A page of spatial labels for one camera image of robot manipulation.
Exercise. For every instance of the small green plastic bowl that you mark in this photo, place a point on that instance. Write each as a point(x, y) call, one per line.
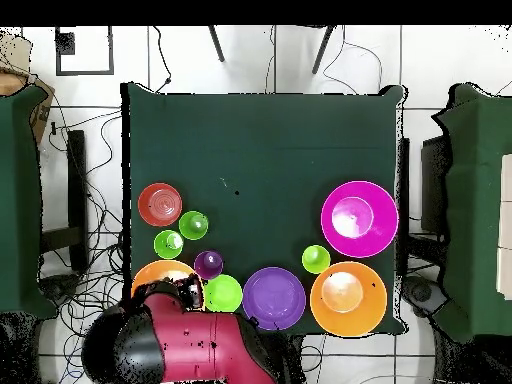
point(224, 294)

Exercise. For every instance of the brown cardboard box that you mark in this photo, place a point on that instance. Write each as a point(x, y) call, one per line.
point(42, 116)

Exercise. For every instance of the large pink plastic bowl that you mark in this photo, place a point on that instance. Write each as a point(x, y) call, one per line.
point(360, 244)

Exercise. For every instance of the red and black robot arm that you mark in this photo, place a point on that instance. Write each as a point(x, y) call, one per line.
point(200, 344)

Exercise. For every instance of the small red plastic bowl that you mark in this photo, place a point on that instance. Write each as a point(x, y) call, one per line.
point(160, 204)

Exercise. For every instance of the black square floor frame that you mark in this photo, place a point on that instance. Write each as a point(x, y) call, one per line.
point(84, 72)

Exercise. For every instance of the green plastic cup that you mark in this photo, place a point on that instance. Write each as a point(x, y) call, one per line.
point(316, 259)
point(193, 225)
point(164, 247)

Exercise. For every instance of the green side table cloth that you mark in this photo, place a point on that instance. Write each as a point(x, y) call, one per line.
point(476, 200)
point(20, 200)

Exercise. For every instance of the large orange plastic bowl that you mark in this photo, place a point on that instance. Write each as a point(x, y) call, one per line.
point(348, 316)
point(160, 271)

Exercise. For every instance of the grey round stand base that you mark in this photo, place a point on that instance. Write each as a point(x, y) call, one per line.
point(420, 294)

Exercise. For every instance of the purple plastic cup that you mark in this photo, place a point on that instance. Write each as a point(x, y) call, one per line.
point(208, 266)

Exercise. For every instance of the black tripod leg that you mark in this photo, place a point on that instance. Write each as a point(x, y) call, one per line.
point(216, 44)
point(323, 50)

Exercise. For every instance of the purple plastic bowl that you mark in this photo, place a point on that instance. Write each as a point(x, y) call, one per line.
point(274, 298)

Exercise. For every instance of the black stand bar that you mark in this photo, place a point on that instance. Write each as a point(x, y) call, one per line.
point(78, 180)
point(404, 180)

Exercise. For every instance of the dark green table cloth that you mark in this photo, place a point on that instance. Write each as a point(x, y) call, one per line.
point(260, 132)

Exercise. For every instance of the black equipment box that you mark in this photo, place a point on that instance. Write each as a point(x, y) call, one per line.
point(434, 180)

